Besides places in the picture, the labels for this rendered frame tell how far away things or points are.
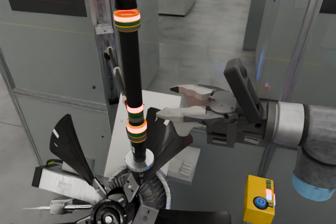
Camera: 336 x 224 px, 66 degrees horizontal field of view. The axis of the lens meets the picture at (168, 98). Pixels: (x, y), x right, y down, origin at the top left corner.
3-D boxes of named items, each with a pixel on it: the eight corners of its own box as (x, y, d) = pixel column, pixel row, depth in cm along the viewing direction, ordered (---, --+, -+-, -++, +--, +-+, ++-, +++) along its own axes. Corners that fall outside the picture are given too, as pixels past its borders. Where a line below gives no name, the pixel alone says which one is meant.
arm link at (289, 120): (306, 121, 41) (300, 93, 47) (275, 116, 42) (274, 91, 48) (295, 154, 45) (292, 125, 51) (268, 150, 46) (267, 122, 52)
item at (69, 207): (109, 209, 91) (25, 210, 98) (109, 202, 91) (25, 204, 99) (107, 210, 89) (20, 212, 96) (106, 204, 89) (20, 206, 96)
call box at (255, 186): (244, 189, 113) (248, 173, 107) (268, 195, 111) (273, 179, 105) (241, 223, 101) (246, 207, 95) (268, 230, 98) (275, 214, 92)
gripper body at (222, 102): (202, 144, 50) (268, 155, 47) (203, 108, 45) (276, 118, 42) (209, 120, 56) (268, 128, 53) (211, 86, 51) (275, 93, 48)
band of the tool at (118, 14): (114, 26, 46) (112, 9, 44) (137, 23, 47) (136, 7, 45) (117, 34, 43) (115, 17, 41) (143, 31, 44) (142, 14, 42)
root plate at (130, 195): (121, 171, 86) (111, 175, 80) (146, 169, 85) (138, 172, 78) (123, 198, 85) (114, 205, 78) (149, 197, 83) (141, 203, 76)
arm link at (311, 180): (331, 169, 56) (347, 130, 51) (333, 211, 48) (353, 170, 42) (292, 159, 60) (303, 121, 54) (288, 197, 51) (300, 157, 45)
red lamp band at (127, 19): (112, 15, 45) (112, 11, 45) (137, 13, 46) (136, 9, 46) (116, 23, 42) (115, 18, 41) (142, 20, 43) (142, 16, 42)
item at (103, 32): (97, 43, 113) (94, 24, 109) (113, 41, 115) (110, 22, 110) (99, 52, 105) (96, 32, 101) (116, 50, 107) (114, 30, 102)
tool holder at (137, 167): (122, 148, 67) (118, 119, 62) (148, 143, 69) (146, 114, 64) (128, 175, 60) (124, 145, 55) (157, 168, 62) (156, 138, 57)
